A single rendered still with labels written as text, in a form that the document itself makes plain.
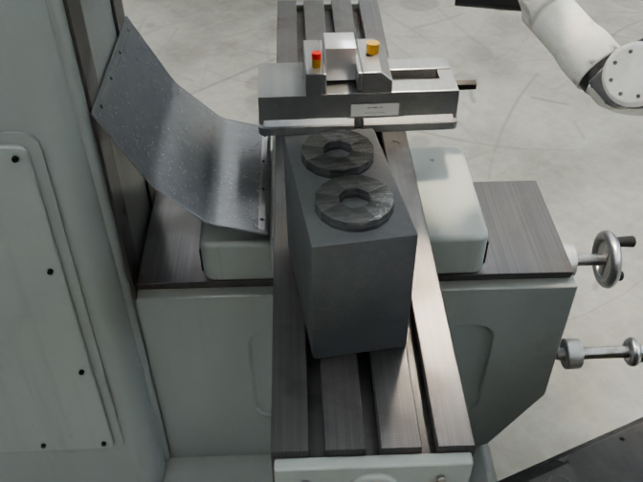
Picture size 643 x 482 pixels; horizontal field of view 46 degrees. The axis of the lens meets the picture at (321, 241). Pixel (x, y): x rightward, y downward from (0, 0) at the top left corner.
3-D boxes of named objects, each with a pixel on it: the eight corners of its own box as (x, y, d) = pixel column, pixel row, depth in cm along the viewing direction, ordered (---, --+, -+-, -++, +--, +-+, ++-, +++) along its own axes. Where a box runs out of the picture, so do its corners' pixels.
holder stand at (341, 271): (368, 234, 112) (374, 118, 99) (408, 347, 95) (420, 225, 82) (287, 244, 110) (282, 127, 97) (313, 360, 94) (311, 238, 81)
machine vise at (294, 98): (442, 86, 144) (449, 32, 137) (457, 129, 133) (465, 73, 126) (258, 92, 143) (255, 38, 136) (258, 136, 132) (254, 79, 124)
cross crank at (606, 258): (610, 260, 160) (625, 217, 153) (630, 300, 152) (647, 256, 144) (536, 262, 160) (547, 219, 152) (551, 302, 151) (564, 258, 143)
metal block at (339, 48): (352, 63, 135) (353, 32, 131) (355, 79, 131) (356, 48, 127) (322, 64, 135) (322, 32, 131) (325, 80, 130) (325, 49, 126)
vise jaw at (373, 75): (383, 57, 138) (384, 37, 136) (391, 92, 129) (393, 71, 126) (350, 58, 138) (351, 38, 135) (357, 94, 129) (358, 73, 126)
